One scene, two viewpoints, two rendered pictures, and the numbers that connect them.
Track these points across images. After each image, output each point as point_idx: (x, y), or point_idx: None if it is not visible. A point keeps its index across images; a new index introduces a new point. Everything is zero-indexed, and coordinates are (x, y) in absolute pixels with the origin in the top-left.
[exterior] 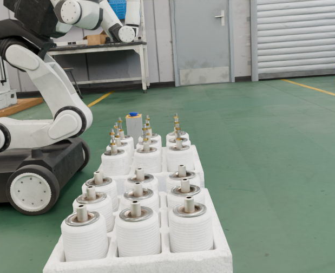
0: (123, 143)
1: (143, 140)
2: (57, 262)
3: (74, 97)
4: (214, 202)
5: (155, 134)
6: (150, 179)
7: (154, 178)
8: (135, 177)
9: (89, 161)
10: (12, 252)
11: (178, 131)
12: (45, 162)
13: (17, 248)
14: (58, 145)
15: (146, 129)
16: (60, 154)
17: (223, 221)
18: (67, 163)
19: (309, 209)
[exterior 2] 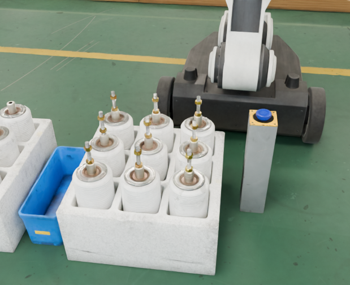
0: (159, 125)
1: (160, 141)
2: None
3: (241, 38)
4: (117, 281)
5: (195, 155)
6: None
7: None
8: (0, 130)
9: None
10: (90, 122)
11: (86, 151)
12: (173, 86)
13: (94, 124)
14: (263, 89)
15: (98, 119)
16: (217, 94)
17: (52, 278)
18: (227, 111)
19: None
